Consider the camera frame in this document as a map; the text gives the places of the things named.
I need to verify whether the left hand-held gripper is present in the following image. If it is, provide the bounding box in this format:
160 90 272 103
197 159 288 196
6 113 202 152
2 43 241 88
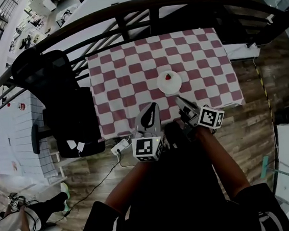
127 101 167 164

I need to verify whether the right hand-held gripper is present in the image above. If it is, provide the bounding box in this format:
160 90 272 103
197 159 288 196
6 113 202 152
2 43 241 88
175 91 227 136

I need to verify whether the white plate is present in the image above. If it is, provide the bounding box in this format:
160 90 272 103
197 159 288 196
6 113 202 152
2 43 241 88
155 69 184 96

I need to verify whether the person's right forearm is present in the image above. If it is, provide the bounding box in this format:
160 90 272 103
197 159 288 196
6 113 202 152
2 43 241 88
196 121 253 202

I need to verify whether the person's left forearm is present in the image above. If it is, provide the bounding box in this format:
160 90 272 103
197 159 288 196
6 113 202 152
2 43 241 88
101 160 156 217

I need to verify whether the white power strip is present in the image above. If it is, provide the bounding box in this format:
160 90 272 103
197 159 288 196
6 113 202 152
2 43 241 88
109 138 132 157

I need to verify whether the pink checkered table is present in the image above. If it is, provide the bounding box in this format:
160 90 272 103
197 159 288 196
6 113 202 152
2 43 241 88
84 24 248 142

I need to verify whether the white flat board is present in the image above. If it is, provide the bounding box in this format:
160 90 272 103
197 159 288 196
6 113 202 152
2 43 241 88
222 40 261 61

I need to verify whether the yellow black floor tape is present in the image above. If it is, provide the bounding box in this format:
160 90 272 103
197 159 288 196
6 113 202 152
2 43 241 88
254 63 275 129

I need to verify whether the black office chair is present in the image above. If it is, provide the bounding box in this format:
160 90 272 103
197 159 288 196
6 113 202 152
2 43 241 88
9 41 107 164

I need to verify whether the person's black clothing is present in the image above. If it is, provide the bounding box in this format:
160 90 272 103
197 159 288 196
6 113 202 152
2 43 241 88
60 110 289 231

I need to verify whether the teal plastic tool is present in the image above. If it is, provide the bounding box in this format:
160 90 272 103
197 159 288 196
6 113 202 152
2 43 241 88
257 155 272 180

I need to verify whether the black box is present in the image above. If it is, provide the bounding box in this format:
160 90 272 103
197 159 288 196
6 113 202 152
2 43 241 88
272 104 289 126

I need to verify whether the black metal railing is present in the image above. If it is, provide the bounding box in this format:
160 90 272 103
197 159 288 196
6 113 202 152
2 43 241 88
0 0 289 128

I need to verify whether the white grid cloth table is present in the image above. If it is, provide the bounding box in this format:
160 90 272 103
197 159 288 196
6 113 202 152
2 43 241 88
0 89 60 191

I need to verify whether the black floor cable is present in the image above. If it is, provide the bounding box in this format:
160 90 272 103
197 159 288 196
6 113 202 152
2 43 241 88
46 150 131 224

